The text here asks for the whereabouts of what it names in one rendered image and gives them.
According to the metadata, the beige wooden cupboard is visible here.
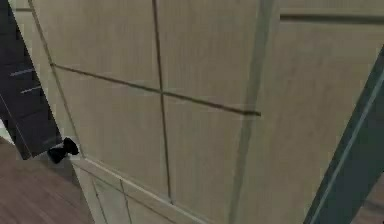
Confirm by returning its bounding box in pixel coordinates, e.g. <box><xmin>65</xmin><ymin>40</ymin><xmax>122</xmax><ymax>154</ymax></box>
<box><xmin>9</xmin><ymin>0</ymin><xmax>384</xmax><ymax>224</ymax></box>

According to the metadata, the black round knob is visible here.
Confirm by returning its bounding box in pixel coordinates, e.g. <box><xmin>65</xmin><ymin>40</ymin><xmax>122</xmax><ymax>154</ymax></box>
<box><xmin>47</xmin><ymin>137</ymin><xmax>80</xmax><ymax>165</ymax></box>

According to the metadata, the dark grey cabinet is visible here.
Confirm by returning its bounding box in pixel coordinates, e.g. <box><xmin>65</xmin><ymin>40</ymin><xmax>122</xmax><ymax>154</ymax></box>
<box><xmin>0</xmin><ymin>0</ymin><xmax>64</xmax><ymax>161</ymax></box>

